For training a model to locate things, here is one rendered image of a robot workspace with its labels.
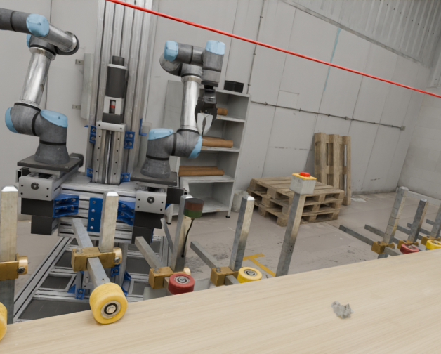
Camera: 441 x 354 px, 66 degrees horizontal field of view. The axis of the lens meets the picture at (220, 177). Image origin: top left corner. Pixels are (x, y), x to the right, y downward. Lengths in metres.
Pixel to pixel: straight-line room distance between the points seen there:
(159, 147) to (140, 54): 0.48
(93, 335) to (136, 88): 1.26
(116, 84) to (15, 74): 1.87
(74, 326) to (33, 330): 0.08
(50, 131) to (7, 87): 1.82
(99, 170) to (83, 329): 1.07
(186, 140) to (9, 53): 2.18
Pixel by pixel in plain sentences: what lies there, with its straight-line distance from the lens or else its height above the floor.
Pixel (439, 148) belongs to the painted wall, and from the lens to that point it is 8.75.
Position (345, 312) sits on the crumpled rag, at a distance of 1.18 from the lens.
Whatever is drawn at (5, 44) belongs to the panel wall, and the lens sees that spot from 3.53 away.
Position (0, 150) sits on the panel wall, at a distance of 3.61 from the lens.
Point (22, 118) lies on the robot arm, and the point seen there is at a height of 1.23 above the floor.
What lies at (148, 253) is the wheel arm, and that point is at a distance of 1.34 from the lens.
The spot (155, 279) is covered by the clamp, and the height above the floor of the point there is 0.86.
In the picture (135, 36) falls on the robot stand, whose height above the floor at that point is 1.68.
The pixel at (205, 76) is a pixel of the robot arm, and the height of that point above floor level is 1.54.
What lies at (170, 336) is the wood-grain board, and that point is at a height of 0.90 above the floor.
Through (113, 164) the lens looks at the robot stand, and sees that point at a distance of 1.83.
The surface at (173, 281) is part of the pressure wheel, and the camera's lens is 1.09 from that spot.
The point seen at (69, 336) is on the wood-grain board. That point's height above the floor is 0.90.
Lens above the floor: 1.47
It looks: 13 degrees down
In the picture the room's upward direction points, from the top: 10 degrees clockwise
